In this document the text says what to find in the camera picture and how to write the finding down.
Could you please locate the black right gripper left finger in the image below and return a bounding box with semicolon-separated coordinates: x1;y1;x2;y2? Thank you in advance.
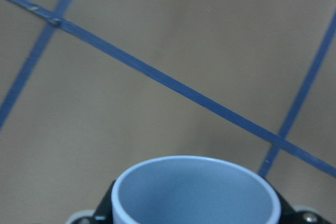
92;180;116;224

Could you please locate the light blue plastic cup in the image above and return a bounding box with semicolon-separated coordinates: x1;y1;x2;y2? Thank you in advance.
111;156;281;223

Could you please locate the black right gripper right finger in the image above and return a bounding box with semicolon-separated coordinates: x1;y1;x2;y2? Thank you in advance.
265;179;296;224

